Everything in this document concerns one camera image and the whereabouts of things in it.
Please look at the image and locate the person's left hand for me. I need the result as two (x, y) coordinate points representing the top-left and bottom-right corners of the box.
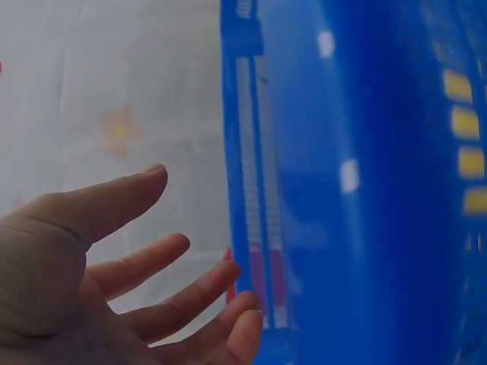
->
(0, 163), (264, 365)

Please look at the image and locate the blue plastic basket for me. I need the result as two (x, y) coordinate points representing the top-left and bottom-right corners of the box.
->
(219, 0), (487, 365)

